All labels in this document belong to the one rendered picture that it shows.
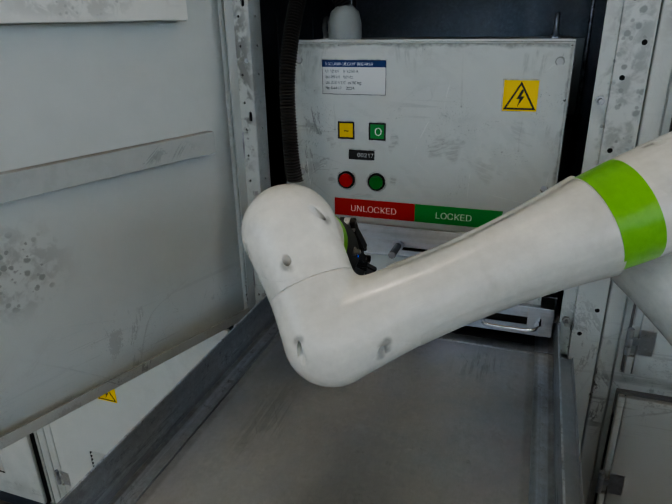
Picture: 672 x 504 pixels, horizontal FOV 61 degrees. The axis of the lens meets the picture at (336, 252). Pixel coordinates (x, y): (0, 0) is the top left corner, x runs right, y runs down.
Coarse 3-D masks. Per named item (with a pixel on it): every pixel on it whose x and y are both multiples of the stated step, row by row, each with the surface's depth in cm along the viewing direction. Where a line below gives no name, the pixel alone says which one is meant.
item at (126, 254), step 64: (0, 0) 73; (64, 0) 79; (128, 0) 86; (192, 0) 98; (0, 64) 77; (64, 64) 83; (128, 64) 91; (192, 64) 101; (0, 128) 78; (64, 128) 85; (128, 128) 94; (192, 128) 104; (0, 192) 79; (64, 192) 88; (128, 192) 96; (192, 192) 107; (0, 256) 82; (64, 256) 90; (128, 256) 99; (192, 256) 110; (0, 320) 84; (64, 320) 92; (128, 320) 102; (192, 320) 114; (0, 384) 86; (64, 384) 95; (0, 448) 86
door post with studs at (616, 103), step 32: (608, 0) 83; (640, 0) 82; (608, 32) 85; (640, 32) 83; (608, 64) 86; (640, 64) 85; (608, 96) 88; (640, 96) 86; (608, 128) 89; (576, 288) 100; (576, 320) 102; (576, 352) 104; (576, 384) 106
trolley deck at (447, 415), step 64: (256, 384) 99; (384, 384) 98; (448, 384) 98; (512, 384) 98; (192, 448) 85; (256, 448) 84; (320, 448) 84; (384, 448) 84; (448, 448) 84; (512, 448) 83; (576, 448) 83
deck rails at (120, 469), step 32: (256, 320) 112; (224, 352) 101; (256, 352) 108; (192, 384) 92; (224, 384) 99; (544, 384) 97; (160, 416) 84; (192, 416) 91; (544, 416) 89; (128, 448) 78; (160, 448) 84; (544, 448) 83; (96, 480) 72; (128, 480) 78; (544, 480) 77
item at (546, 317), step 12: (552, 300) 109; (504, 312) 109; (516, 312) 108; (552, 312) 106; (468, 324) 112; (480, 324) 112; (504, 324) 110; (516, 324) 109; (540, 324) 108; (552, 324) 107
